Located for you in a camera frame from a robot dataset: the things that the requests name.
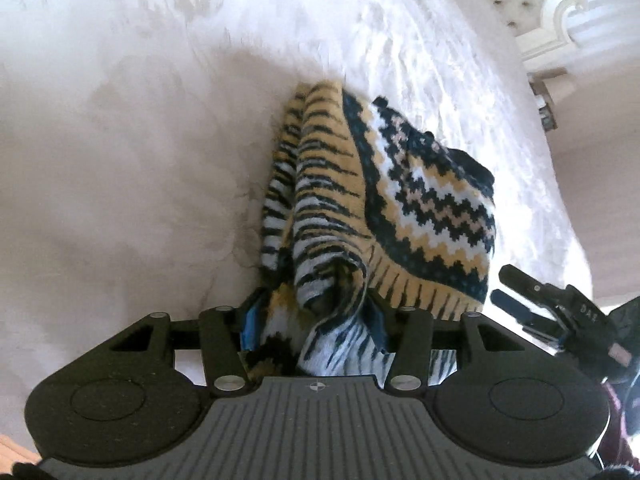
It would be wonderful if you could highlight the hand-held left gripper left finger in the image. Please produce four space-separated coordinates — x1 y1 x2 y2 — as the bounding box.
100 290 266 393

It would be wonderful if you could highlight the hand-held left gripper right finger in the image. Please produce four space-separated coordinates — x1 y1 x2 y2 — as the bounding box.
370 296 536 393

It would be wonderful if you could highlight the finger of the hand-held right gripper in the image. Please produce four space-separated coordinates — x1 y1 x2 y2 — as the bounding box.
499 264 568 316
490 289 566 348

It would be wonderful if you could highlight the patterned knit sweater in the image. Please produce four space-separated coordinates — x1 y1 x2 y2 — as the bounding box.
245 80 497 378

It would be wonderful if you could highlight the person's right forearm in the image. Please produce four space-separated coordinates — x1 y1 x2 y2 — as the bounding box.
597 380 640 466

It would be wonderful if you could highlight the white nightstand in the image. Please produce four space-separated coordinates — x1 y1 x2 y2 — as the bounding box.
527 72 561 133

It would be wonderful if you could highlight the white embossed bedspread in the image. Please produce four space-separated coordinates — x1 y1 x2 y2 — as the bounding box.
0 0 596 396

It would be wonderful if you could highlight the white tufted headboard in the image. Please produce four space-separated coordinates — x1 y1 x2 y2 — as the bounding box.
475 0 640 78

